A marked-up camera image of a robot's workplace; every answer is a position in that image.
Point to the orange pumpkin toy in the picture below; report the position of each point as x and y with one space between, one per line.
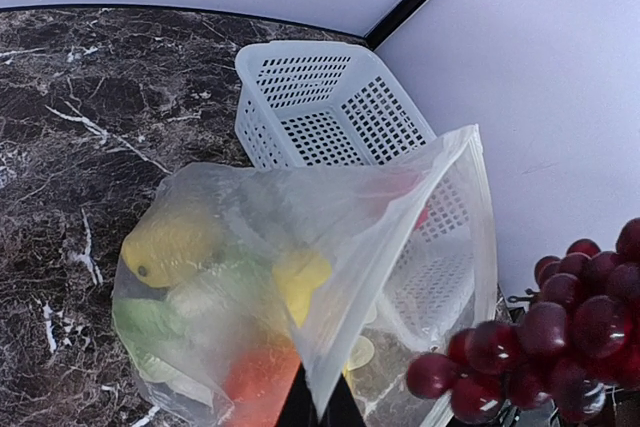
258 384

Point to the white plastic perforated basket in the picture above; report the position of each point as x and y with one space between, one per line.
308 103

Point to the red bell pepper toy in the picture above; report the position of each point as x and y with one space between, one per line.
379 192

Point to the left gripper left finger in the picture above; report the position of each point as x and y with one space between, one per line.
298 409

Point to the white cauliflower toy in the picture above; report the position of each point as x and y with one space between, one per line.
200 326

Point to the clear polka dot zip bag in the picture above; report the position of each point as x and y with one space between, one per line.
271 212

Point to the dark red grape bunch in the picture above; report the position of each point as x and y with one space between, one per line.
578 340

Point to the yellow corn toy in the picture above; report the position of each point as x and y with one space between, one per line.
297 275
163 251

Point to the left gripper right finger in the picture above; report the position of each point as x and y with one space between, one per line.
342 410

